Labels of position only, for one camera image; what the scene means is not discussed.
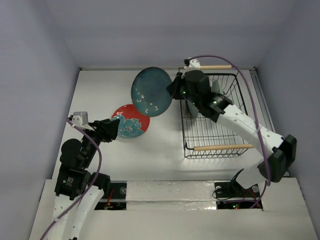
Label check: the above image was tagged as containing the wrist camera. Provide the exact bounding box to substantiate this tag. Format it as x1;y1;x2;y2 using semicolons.
184;58;201;72
70;111;94;131

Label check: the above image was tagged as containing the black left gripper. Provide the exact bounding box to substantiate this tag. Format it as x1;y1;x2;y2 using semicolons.
82;117;120;167

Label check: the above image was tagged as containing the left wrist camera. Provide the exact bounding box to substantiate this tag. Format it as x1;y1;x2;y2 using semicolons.
70;111;94;131

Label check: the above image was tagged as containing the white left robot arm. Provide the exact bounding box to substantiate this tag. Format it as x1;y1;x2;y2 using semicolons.
41;112;120;240

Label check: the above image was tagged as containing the grey patterned plate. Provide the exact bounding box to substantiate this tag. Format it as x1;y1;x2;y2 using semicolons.
182;99;199;119

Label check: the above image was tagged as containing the black wire dish rack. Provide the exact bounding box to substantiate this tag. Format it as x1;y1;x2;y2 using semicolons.
180;70;248;159

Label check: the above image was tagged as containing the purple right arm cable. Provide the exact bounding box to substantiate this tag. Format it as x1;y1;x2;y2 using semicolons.
184;54;272;210

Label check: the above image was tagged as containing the light green plate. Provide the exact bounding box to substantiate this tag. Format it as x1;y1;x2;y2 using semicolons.
211;80;222;94

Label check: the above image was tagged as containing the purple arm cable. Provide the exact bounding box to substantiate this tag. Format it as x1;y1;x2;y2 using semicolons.
39;118;103;240
184;54;272;210

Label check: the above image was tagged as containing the dark teal brown-rimmed plate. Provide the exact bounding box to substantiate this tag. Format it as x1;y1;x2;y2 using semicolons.
130;66;173;118

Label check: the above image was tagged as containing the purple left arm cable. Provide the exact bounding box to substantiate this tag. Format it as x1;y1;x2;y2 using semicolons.
39;118;103;240

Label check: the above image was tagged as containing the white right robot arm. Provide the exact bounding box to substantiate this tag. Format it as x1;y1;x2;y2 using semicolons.
166;70;297;196

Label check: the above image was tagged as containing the aluminium rail on table edge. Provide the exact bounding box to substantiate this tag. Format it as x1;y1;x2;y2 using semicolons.
249;67;275;132

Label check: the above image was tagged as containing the red floral plate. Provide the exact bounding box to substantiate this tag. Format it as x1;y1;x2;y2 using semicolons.
111;104;150;139

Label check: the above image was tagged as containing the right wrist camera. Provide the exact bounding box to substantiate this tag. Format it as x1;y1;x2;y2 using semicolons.
184;58;201;72

